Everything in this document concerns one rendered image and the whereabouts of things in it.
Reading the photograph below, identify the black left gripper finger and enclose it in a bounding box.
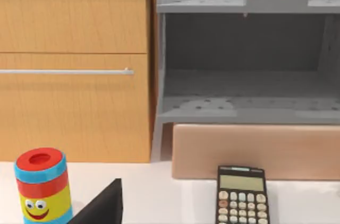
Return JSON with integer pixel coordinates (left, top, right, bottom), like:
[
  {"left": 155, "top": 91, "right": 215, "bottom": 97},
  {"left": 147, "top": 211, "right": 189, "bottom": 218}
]
[{"left": 69, "top": 178, "right": 123, "bottom": 224}]

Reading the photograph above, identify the stack of coloured rings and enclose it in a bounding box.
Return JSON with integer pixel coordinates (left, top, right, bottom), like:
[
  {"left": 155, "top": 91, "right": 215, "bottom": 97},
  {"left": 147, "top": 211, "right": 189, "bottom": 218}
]
[{"left": 14, "top": 147, "right": 74, "bottom": 224}]

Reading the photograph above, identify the black calculator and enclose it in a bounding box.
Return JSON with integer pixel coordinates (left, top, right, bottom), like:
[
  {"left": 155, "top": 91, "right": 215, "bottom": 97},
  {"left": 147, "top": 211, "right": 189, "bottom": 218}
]
[{"left": 214, "top": 165, "right": 270, "bottom": 224}]

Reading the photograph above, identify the wooden cupboard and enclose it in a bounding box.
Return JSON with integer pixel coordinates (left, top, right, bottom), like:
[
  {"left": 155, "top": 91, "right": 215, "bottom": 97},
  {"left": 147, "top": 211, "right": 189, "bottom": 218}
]
[{"left": 0, "top": 0, "right": 159, "bottom": 163}]

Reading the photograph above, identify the pale wooden drawer front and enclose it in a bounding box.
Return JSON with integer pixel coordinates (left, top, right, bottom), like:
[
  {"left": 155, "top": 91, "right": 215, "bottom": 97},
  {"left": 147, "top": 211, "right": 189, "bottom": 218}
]
[{"left": 172, "top": 123, "right": 340, "bottom": 182}]

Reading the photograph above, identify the plain wooden drawer front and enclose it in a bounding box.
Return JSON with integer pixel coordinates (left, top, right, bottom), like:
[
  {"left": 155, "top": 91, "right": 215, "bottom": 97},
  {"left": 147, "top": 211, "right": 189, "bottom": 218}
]
[{"left": 0, "top": 0, "right": 148, "bottom": 54}]

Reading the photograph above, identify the grey open shelf unit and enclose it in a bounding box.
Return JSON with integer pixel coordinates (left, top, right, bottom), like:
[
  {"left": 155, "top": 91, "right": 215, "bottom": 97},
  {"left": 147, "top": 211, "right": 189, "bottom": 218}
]
[{"left": 156, "top": 0, "right": 340, "bottom": 161}]

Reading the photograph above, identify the wooden drawer front with handle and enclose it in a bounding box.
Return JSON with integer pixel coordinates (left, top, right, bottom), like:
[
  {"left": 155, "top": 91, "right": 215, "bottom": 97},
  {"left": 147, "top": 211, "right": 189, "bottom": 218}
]
[{"left": 0, "top": 53, "right": 152, "bottom": 163}]

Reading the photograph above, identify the long metal handle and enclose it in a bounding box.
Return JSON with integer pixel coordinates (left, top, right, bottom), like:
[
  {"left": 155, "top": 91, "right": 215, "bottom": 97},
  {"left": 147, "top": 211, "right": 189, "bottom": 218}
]
[{"left": 0, "top": 67, "right": 135, "bottom": 76}]

